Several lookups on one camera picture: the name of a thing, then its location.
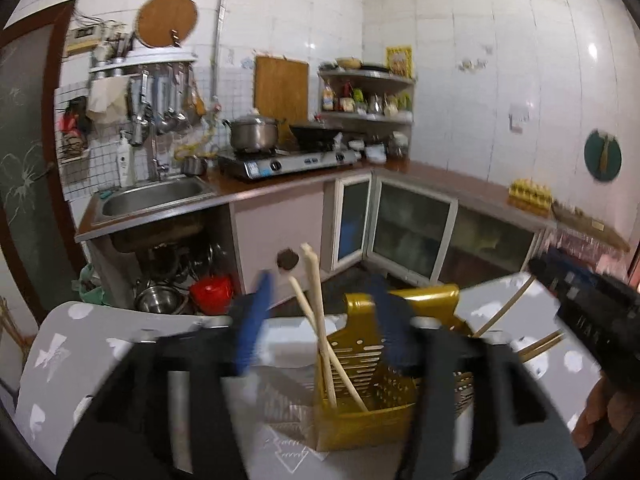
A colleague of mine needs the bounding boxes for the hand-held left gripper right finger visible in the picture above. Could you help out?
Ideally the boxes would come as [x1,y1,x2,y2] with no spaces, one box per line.
[365,276,588,480]

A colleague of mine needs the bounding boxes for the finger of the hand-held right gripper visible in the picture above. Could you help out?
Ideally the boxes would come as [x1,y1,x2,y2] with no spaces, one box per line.
[529,247,601,306]

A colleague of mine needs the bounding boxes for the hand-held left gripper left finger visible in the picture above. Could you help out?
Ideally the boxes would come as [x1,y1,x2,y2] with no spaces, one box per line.
[55,270,276,480]

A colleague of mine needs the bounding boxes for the gold perforated utensil holder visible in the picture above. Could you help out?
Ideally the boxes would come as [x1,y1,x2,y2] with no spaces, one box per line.
[312,284,476,453]

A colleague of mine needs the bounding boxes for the row of hanging kitchen utensils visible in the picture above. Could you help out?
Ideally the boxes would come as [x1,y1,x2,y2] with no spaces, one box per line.
[127,62,206,146]

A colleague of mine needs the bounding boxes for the person's right hand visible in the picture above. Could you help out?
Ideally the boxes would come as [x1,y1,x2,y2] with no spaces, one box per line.
[572,377,640,450]

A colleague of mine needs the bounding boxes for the brown side cabinet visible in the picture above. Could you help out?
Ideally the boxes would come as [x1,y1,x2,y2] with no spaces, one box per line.
[550,200,633,281]

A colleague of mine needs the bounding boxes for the red pot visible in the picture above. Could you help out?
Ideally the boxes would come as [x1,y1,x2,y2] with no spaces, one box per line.
[189,274,235,315]

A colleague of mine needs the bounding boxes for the yellow egg tray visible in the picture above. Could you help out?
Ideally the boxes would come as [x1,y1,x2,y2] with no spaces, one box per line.
[508,177,553,208]

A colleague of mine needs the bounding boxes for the steel bowl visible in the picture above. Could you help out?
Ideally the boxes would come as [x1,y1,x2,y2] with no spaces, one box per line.
[134,282,188,315]

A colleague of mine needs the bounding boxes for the stack of steel pots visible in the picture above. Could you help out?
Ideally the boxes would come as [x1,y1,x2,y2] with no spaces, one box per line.
[132,242,231,291]

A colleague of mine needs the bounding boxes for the kitchen counter with cabinets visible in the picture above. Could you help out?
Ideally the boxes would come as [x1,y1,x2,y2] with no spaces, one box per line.
[205,157,561,291]

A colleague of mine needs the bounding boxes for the steel kitchen sink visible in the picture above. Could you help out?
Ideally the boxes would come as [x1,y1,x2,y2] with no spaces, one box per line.
[75,176,221,241]

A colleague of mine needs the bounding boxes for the green plastic bag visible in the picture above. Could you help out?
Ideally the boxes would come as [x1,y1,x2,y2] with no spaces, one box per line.
[79,262,113,306]

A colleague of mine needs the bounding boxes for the steel gas stove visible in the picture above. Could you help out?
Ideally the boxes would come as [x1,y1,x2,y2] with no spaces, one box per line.
[217,147,361,181]

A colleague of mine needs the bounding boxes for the grey bear-print tablecloth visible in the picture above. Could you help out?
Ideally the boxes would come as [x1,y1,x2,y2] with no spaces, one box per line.
[15,272,611,480]

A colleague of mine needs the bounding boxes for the steel cooking pot with lid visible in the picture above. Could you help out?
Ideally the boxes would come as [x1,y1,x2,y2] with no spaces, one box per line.
[222,112,286,153]

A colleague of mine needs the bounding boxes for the metal faucet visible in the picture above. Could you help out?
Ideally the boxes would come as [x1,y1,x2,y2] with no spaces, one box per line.
[147,130,171,181]

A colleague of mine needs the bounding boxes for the black wok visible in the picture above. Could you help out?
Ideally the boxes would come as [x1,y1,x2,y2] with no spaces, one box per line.
[289,122,346,147]

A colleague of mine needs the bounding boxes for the white soap pump bottle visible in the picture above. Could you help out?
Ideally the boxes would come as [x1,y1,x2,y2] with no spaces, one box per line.
[116,131,136,188]

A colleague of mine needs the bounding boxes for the steel corner shelf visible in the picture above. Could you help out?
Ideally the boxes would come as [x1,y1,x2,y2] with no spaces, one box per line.
[317,67,416,126]

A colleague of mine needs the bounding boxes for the row of condiment bottles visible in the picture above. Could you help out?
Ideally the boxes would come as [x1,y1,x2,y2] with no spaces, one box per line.
[321,85,413,115]

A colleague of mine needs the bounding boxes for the rectangular wooden cutting board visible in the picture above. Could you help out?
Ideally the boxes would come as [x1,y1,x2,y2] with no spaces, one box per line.
[253,55,311,133]

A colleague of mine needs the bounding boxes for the leaning wooden sticks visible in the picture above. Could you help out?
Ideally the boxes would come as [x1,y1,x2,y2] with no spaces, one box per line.
[0,296,31,356]

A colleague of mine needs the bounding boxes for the hanging beige cloth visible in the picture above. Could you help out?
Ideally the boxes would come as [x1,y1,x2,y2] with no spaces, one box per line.
[86,77,130,123]

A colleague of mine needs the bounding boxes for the brown frosted glass door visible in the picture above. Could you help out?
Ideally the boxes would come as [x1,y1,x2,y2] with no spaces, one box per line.
[0,0,86,326]

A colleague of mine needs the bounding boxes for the round wooden cutting board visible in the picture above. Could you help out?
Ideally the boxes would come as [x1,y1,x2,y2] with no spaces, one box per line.
[136,0,199,50]

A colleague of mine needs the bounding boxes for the round green wall board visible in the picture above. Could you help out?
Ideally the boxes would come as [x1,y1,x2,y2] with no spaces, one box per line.
[584,130,622,181]

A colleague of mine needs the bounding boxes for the white wall socket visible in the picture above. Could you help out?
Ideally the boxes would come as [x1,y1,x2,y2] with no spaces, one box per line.
[509,102,531,133]

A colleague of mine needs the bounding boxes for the wire wall basket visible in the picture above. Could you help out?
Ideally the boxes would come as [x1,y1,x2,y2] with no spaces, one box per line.
[57,96,93,163]

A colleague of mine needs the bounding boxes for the yellow wall poster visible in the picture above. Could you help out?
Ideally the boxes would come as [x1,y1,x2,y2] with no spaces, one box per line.
[386,46,413,79]

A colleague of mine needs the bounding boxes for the wall utensil rack shelf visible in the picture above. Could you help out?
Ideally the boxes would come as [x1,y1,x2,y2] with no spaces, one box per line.
[89,50,197,73]

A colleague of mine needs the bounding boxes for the vertical metal wall pipe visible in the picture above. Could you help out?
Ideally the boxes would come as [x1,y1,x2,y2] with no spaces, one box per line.
[210,0,236,111]

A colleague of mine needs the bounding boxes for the yellowed wall electric box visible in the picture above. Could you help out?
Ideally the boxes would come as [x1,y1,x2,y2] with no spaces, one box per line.
[65,25,103,56]

